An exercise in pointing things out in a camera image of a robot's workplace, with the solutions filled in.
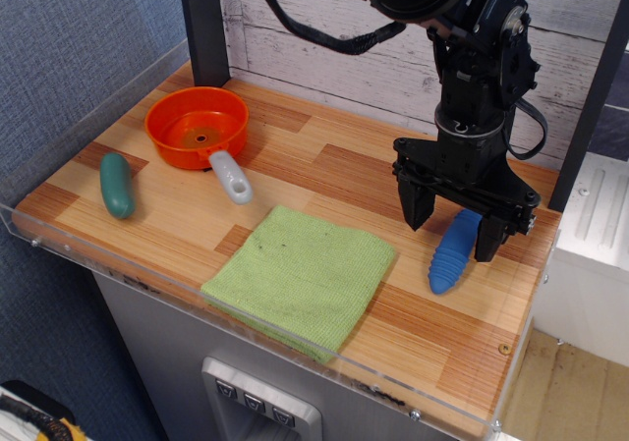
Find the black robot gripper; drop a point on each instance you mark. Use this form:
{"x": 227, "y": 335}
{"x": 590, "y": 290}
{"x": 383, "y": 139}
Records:
{"x": 473, "y": 173}

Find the blue handled metal fork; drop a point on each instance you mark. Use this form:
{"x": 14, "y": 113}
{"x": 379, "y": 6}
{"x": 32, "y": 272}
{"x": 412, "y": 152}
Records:
{"x": 453, "y": 252}

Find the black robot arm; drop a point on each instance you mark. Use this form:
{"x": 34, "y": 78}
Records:
{"x": 485, "y": 68}

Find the green cloth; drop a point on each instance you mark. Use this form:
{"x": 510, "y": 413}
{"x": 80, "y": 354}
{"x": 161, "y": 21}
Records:
{"x": 302, "y": 281}

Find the white metal side unit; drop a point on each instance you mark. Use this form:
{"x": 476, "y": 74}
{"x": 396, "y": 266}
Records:
{"x": 583, "y": 297}

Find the clear acrylic table guard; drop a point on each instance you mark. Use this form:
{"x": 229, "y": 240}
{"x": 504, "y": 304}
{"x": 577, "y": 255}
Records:
{"x": 436, "y": 357}

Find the grey cabinet with button panel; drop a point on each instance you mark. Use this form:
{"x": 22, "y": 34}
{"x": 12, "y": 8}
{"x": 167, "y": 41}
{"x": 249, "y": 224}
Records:
{"x": 211, "y": 379}

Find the teal green toy pickle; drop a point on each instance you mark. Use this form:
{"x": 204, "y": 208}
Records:
{"x": 115, "y": 176}

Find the yellow and black object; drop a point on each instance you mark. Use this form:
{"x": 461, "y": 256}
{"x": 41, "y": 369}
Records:
{"x": 64, "y": 432}

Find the dark right vertical post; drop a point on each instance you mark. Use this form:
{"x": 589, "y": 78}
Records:
{"x": 600, "y": 87}

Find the dark vertical post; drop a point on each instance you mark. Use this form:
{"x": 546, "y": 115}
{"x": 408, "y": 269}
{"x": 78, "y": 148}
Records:
{"x": 600, "y": 87}
{"x": 206, "y": 41}

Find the orange toy pot grey handle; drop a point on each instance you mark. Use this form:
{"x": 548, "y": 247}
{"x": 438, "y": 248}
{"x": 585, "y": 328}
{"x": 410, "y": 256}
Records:
{"x": 203, "y": 127}

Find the dark left vertical post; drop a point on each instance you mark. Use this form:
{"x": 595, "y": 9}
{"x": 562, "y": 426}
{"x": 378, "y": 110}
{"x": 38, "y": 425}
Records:
{"x": 206, "y": 41}

